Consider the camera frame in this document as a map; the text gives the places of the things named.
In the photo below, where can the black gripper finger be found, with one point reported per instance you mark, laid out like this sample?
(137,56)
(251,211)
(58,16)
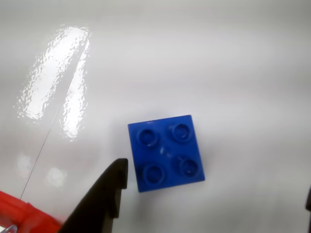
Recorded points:
(309,201)
(97,206)

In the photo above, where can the blue lego brick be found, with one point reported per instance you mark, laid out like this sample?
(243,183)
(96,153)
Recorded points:
(167,155)

